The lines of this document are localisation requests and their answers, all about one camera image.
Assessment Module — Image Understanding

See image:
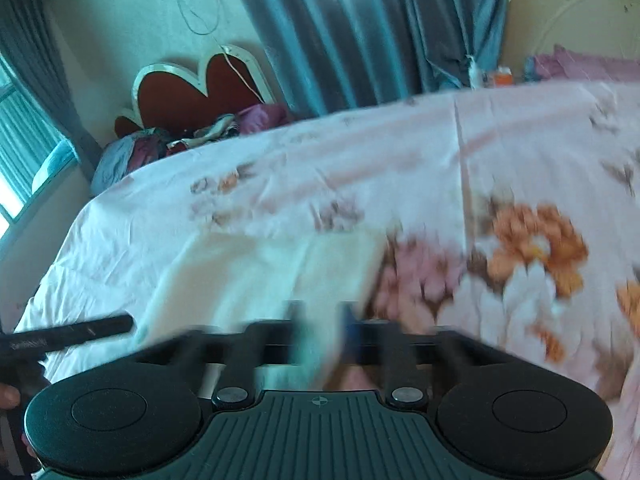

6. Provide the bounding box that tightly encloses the pink ruffled cloth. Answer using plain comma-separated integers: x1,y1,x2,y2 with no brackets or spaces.
524,45,640,84

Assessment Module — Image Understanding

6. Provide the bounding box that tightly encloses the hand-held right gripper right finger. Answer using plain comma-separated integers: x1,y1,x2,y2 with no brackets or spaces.
339,302,503,409

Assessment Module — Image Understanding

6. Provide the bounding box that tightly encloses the grey blue window curtain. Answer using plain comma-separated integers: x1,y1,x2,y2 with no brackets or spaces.
0,0,103,181

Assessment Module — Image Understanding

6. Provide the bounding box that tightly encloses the patterned cloth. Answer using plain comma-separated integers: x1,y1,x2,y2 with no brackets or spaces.
165,114,243,157

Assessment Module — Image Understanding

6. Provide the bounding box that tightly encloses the pink floral bed sheet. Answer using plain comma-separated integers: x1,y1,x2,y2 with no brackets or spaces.
12,80,640,476

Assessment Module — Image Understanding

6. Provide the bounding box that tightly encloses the person's left hand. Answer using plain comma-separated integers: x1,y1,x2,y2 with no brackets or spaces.
0,383,41,463

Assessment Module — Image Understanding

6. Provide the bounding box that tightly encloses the blue grey cloth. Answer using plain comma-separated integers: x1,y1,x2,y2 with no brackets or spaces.
91,134,152,197

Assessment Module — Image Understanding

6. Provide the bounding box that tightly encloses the white cable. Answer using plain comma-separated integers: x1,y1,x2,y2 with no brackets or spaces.
172,0,268,107

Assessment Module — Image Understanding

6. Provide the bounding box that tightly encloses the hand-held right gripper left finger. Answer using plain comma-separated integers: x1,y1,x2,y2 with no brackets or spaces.
131,300,323,409

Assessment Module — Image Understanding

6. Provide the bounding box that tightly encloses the window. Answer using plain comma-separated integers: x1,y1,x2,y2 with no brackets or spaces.
0,55,79,225

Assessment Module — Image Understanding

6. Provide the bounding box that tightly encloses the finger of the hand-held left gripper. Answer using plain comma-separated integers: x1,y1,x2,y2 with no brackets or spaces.
50,314,136,350

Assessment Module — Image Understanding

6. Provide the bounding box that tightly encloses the purple cloth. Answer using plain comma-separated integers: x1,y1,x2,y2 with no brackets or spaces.
239,103,297,136

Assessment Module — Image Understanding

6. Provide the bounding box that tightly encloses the cream arched headboard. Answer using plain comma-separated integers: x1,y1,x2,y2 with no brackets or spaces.
500,0,640,82

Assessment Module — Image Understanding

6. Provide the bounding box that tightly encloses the white small garment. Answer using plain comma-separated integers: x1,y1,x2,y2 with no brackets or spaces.
157,232,387,391

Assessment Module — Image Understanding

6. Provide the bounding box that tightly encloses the red heart-shaped headboard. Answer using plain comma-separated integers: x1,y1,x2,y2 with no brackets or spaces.
114,44,277,140

